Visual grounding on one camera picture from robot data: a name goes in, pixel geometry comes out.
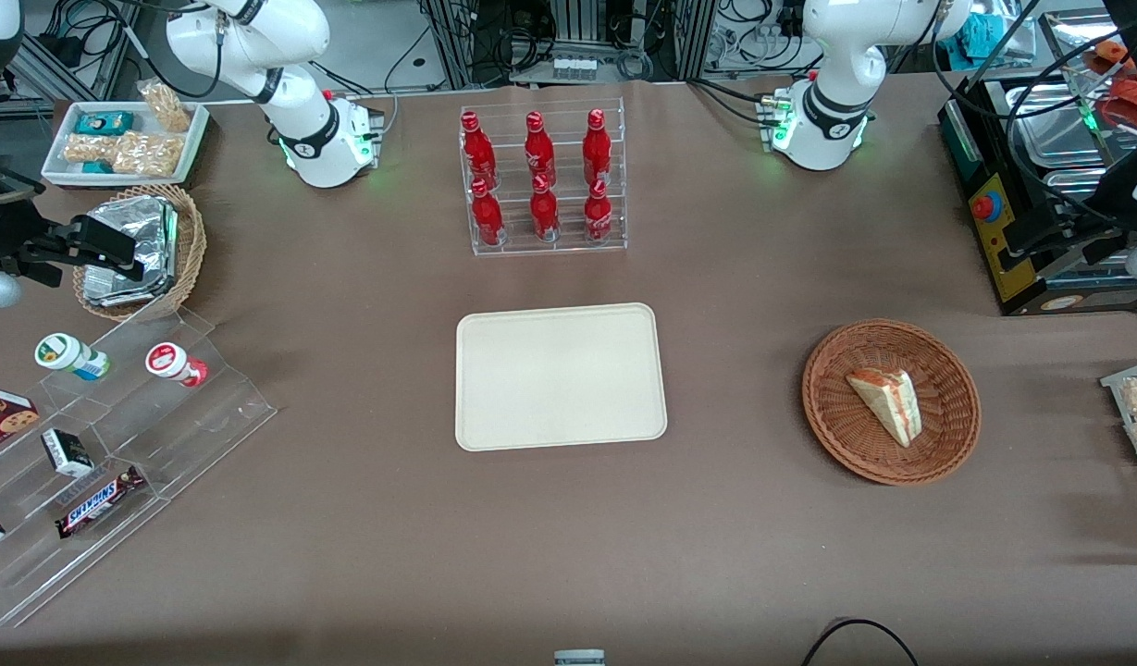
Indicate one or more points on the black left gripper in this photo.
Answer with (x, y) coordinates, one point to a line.
(1126, 191)

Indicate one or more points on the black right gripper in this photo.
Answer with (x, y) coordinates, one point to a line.
(6, 231)

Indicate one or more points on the triangular sandwich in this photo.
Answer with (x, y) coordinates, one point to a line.
(887, 405)

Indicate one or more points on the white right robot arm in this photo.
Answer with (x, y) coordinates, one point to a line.
(290, 55)

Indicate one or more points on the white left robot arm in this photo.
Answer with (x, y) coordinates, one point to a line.
(836, 92)

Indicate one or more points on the light wicker basket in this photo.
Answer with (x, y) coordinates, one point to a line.
(191, 245)

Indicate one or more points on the white rectangular snack tray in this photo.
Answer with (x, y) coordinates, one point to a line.
(59, 166)

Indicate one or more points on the grey tray with snacks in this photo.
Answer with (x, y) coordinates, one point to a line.
(1118, 379)

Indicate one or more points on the round brown wicker basket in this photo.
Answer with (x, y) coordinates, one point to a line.
(947, 435)

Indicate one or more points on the beige rectangular tray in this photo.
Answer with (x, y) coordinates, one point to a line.
(559, 379)

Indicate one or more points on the silver foil package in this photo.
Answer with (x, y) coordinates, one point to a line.
(124, 291)
(142, 227)

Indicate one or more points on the red emergency stop button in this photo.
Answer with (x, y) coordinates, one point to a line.
(988, 207)

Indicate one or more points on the stainless steel pan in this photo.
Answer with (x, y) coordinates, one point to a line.
(1072, 183)
(1049, 120)

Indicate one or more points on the small teal snack packet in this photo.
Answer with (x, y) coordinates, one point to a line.
(97, 167)

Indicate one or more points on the clear bag of puffed snacks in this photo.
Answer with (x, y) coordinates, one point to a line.
(150, 155)
(167, 106)
(92, 148)

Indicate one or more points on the black food warmer cabinet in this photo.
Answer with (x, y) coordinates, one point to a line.
(966, 157)

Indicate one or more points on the green-capped yogurt bottle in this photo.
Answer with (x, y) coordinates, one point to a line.
(68, 355)

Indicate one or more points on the red-capped yogurt bottle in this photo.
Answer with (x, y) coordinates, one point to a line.
(172, 363)

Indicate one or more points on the teal snack box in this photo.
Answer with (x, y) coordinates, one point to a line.
(104, 123)

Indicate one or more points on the red-orange fried food piece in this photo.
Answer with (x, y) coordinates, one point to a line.
(1132, 104)
(1109, 60)

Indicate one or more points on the clear acrylic stepped display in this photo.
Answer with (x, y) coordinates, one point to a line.
(189, 435)

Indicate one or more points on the red cookie box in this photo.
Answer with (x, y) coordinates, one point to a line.
(2, 418)

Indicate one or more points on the small black and white box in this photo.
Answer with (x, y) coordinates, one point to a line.
(67, 453)

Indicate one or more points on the Snickers chocolate bar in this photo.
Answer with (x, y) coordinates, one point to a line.
(99, 502)

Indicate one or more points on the red cola bottle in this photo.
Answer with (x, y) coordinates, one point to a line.
(598, 215)
(478, 153)
(487, 217)
(537, 150)
(597, 148)
(544, 215)

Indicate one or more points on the brown tablecloth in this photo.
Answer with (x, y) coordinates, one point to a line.
(346, 555)

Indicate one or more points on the clear acrylic bottle rack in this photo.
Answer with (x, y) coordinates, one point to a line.
(568, 125)

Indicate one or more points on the aluminium equipment rack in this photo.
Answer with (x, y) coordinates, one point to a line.
(577, 37)

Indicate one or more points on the small grey device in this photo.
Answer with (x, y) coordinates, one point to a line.
(579, 659)

